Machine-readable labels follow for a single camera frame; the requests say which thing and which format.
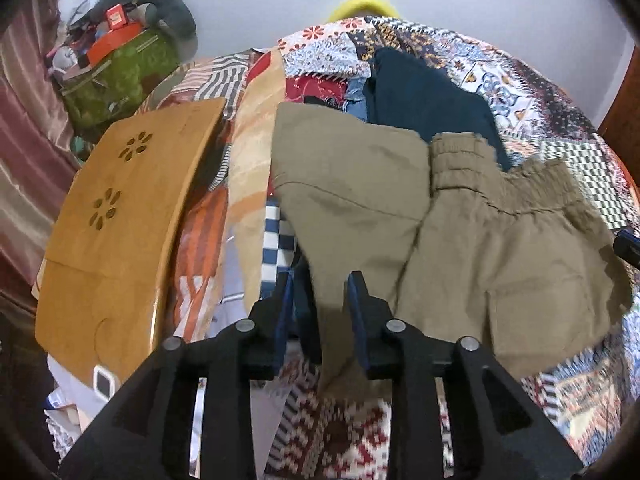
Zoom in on green fabric storage bag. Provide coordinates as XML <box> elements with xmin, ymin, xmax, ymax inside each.
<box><xmin>60</xmin><ymin>30</ymin><xmax>184</xmax><ymax>132</ymax></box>

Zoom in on white small device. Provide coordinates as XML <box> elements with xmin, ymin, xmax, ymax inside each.
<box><xmin>92</xmin><ymin>365</ymin><xmax>119</xmax><ymax>401</ymax></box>

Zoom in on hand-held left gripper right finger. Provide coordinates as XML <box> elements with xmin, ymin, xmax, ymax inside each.
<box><xmin>346</xmin><ymin>270</ymin><xmax>583</xmax><ymax>480</ymax></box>

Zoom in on small red box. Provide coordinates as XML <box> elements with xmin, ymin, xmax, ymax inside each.
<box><xmin>105</xmin><ymin>4</ymin><xmax>129</xmax><ymax>31</ymax></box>

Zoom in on pile of white papers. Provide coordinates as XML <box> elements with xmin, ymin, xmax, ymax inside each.
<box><xmin>44</xmin><ymin>370</ymin><xmax>101</xmax><ymax>437</ymax></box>

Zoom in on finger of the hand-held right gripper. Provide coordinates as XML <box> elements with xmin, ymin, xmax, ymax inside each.
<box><xmin>612</xmin><ymin>229</ymin><xmax>640</xmax><ymax>262</ymax></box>

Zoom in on patchwork printed blanket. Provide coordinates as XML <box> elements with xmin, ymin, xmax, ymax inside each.
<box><xmin>32</xmin><ymin>12</ymin><xmax>640</xmax><ymax>480</ymax></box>

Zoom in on dark navy pants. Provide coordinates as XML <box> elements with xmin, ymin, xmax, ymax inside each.
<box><xmin>362</xmin><ymin>47</ymin><xmax>514</xmax><ymax>173</ymax></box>

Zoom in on yellow round object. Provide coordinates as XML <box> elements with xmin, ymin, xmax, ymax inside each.
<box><xmin>327</xmin><ymin>0</ymin><xmax>404</xmax><ymax>24</ymax></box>

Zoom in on pink striped curtain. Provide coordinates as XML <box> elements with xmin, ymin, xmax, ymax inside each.
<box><xmin>0</xmin><ymin>0</ymin><xmax>84</xmax><ymax>307</ymax></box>

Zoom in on striped bed sheet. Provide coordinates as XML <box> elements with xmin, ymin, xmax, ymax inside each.
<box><xmin>137</xmin><ymin>52</ymin><xmax>252</xmax><ymax>192</ymax></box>

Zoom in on blue denim cloth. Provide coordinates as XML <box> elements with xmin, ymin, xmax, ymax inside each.
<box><xmin>342</xmin><ymin>77</ymin><xmax>372</xmax><ymax>124</ymax></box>

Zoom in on grey plush pillow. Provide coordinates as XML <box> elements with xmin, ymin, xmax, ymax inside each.
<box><xmin>102</xmin><ymin>0</ymin><xmax>199</xmax><ymax>42</ymax></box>

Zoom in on orange box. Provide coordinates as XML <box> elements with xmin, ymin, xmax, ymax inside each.
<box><xmin>87</xmin><ymin>22</ymin><xmax>147</xmax><ymax>69</ymax></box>

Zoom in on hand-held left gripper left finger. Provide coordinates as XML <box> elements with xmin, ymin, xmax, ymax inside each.
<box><xmin>59</xmin><ymin>260</ymin><xmax>323</xmax><ymax>480</ymax></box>

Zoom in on khaki pants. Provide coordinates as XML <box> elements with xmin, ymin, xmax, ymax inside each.
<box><xmin>270</xmin><ymin>102</ymin><xmax>633</xmax><ymax>397</ymax></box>

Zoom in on wooden lap table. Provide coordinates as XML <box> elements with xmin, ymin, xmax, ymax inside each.
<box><xmin>35</xmin><ymin>97</ymin><xmax>229</xmax><ymax>404</ymax></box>

